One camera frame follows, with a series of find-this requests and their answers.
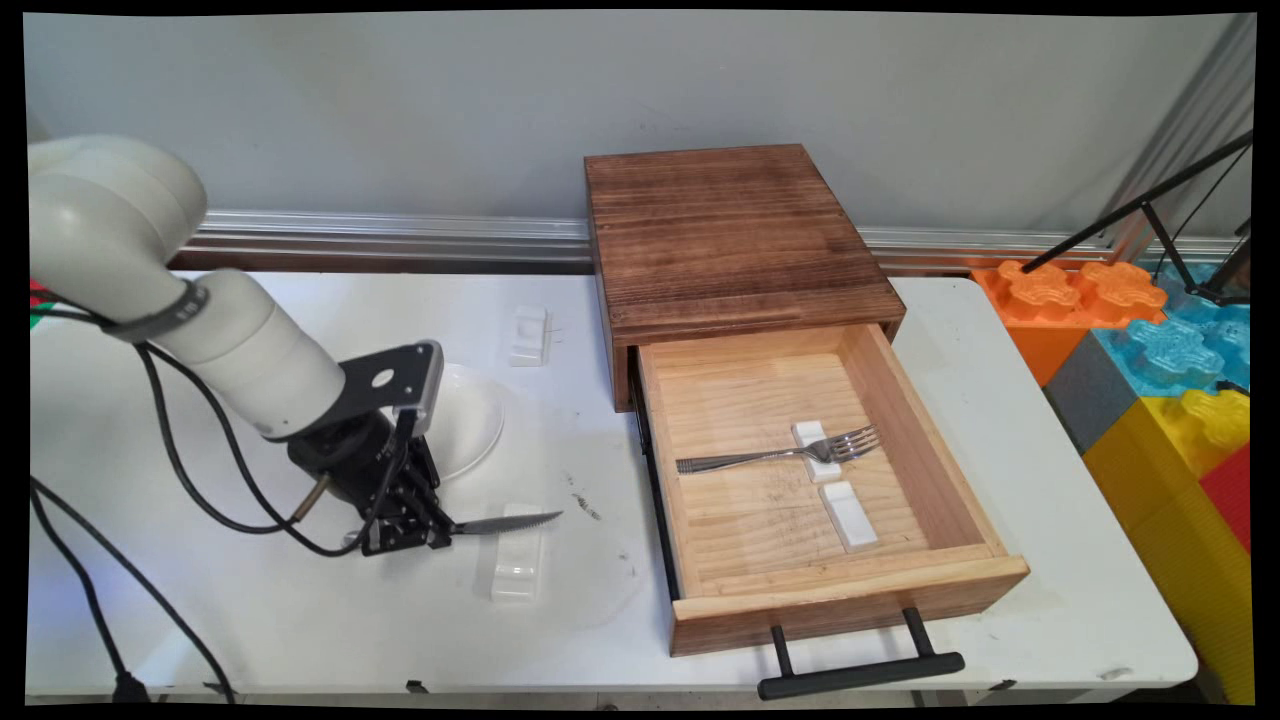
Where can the green foam block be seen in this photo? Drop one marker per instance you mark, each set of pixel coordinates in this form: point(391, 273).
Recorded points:
point(38, 318)

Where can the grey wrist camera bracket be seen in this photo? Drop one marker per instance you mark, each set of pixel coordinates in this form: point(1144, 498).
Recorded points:
point(395, 380)

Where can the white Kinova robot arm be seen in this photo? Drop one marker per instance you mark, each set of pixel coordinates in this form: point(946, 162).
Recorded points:
point(190, 310)

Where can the light wooden drawer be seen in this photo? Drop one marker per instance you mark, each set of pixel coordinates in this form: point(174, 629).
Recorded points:
point(760, 510)

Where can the orange foam block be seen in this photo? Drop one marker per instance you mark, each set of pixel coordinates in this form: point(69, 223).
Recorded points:
point(1050, 300)

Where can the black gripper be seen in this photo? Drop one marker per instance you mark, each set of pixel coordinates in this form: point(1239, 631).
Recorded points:
point(365, 465)

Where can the horizontal aluminium rail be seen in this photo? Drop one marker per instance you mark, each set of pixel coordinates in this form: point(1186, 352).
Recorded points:
point(400, 228)

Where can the silver table knife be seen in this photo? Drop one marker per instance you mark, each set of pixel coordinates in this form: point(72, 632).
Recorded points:
point(505, 523)

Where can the long white cutlery rest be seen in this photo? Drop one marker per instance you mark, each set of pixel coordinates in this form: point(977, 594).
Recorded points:
point(517, 580)

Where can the blue foam block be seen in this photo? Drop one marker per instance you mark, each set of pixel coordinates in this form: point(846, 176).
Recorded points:
point(1170, 350)

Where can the small white cutlery rest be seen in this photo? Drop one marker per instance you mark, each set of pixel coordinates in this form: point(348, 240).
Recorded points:
point(528, 340)

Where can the red foam block with knobs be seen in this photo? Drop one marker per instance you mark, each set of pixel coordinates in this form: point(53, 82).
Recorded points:
point(37, 293)

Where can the black tripod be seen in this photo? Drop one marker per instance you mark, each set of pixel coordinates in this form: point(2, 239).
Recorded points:
point(1140, 205)

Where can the grey foam block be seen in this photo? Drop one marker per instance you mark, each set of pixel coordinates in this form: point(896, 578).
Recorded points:
point(1090, 395)

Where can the white ceramic plate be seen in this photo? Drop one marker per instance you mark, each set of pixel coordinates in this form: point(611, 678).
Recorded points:
point(470, 420)

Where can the silver fork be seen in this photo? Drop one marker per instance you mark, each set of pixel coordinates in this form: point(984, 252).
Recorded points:
point(740, 459)

